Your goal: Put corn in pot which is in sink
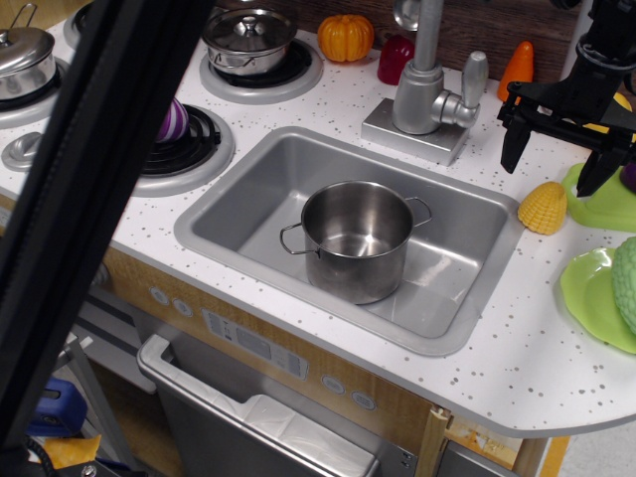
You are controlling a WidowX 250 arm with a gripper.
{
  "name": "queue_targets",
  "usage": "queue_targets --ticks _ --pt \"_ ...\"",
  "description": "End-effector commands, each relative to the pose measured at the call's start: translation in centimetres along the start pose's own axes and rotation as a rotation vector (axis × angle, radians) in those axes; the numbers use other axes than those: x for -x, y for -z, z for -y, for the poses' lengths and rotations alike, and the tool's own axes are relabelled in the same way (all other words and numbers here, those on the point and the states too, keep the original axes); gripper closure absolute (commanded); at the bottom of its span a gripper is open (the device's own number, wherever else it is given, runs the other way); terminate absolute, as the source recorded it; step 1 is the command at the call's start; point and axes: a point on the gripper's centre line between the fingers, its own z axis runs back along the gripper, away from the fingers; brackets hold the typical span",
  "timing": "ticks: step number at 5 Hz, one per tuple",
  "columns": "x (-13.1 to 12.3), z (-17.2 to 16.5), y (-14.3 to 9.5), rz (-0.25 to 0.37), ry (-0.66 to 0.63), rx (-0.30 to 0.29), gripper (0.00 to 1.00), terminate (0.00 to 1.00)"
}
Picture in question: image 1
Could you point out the grey plastic sink basin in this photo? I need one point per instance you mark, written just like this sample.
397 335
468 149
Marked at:
298 197

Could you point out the steel pot in sink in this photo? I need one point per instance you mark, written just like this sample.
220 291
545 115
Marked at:
354 236

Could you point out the green toy cutting board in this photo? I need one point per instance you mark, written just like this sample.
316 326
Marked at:
611 207

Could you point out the yellow tape piece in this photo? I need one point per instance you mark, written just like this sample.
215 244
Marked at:
70 451

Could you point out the blue clamp tool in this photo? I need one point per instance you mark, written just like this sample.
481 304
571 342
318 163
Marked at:
60 412

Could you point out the back left stove burner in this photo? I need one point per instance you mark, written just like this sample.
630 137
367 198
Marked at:
75 24

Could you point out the purple toy eggplant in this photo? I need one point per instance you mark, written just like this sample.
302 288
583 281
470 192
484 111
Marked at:
627 176

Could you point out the front left stove burner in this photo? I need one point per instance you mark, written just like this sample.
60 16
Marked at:
37 108

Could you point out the green bumpy toy vegetable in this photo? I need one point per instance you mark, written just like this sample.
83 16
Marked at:
623 281

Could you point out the silver toy faucet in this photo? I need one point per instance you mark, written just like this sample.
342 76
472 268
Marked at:
426 119

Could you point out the stove burner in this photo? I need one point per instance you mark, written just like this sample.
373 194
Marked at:
195 159
300 71
75 24
37 108

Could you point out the dark red toy pepper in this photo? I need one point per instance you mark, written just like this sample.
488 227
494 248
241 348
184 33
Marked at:
396 52

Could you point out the grey stove knob front left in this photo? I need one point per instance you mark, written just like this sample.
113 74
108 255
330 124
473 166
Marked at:
20 153

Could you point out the orange toy pumpkin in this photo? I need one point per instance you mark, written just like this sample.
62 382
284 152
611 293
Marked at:
345 38

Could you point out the back right stove burner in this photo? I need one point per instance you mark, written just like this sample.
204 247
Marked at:
300 71

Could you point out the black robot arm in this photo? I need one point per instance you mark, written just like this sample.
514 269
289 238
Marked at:
511 359

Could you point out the front right stove burner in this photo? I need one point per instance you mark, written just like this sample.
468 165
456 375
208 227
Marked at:
195 159

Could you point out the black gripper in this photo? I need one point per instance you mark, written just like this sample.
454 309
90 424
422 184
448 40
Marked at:
579 109

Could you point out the grey dishwasher door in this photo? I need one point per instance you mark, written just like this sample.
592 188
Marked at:
259 434

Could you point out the yellow toy corn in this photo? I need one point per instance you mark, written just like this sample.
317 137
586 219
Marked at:
543 210

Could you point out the steel pot at left edge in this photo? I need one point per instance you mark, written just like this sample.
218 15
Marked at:
27 61

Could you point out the purple striped toy onion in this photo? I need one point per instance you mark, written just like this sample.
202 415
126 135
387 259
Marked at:
175 123

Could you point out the light green toy plate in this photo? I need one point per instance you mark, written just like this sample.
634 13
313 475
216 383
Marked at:
588 295

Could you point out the orange toy carrot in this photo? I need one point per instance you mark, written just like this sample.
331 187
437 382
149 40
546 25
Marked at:
521 67

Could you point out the lidded steel pot on burner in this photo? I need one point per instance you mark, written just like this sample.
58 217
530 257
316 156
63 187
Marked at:
249 41

